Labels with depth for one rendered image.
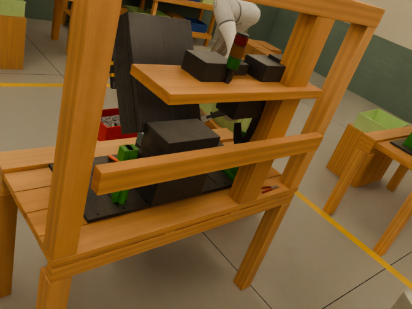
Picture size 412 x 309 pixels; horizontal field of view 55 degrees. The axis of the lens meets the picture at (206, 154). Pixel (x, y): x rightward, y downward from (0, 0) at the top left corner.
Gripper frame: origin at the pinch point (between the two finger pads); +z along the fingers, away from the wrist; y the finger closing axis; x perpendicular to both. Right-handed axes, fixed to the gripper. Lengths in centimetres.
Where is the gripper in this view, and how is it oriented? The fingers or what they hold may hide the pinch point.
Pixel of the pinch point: (203, 118)
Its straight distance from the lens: 205.5
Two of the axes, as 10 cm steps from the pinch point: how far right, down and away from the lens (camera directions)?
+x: 3.7, 9.3, 0.3
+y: 4.9, -1.7, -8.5
